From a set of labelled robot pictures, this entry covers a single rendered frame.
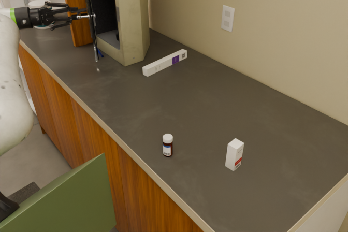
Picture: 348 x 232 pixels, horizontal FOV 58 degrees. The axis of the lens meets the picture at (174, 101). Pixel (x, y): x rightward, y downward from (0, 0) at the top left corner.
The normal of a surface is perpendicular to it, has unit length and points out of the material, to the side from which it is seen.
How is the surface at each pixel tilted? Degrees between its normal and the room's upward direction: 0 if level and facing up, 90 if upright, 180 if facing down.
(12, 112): 51
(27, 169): 0
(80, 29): 90
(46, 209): 90
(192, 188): 0
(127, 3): 90
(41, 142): 0
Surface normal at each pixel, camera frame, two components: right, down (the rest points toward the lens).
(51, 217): 0.79, 0.34
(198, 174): -0.02, -0.84
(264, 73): -0.78, 0.35
